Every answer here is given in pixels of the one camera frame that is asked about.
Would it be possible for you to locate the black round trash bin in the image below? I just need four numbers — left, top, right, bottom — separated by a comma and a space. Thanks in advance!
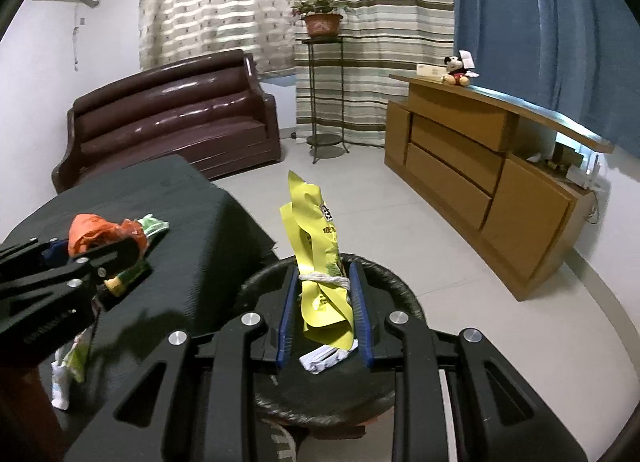
238, 253, 426, 428

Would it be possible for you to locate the yellow snack wrapper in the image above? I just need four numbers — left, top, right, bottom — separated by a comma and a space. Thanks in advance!
280, 172, 355, 350

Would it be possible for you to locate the green white bag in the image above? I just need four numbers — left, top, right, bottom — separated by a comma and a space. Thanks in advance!
104, 214, 169, 297

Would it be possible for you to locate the dark green table cloth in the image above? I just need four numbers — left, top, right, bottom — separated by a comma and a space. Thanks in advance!
4, 156, 274, 442

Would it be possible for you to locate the dark brown leather sofa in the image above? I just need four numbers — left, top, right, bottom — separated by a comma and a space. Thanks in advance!
51, 50, 282, 193

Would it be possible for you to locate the red plastic bag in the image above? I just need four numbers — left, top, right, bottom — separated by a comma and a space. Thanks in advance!
67, 214, 149, 257

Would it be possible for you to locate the wooden sideboard cabinet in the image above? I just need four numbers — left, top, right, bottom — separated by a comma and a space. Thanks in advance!
385, 74, 614, 301

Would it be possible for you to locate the patterned sheer curtain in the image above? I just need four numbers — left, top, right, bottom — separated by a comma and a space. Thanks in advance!
139, 0, 295, 78

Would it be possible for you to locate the small cardboard box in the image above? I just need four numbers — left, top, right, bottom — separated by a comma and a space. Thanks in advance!
416, 64, 448, 83

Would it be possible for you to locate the Mickey Mouse plush toy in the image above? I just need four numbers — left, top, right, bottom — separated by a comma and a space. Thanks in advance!
442, 55, 470, 86

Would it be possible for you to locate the blue curtain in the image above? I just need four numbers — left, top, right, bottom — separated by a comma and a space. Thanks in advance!
454, 0, 639, 156

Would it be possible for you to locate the potted plant terracotta pot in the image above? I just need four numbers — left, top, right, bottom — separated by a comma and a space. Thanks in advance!
292, 0, 349, 39

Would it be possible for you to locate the beige striped curtain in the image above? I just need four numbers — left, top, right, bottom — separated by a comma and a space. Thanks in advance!
295, 0, 454, 146

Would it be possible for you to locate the black metal plant stand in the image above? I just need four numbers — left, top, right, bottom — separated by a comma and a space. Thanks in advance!
303, 36, 349, 164

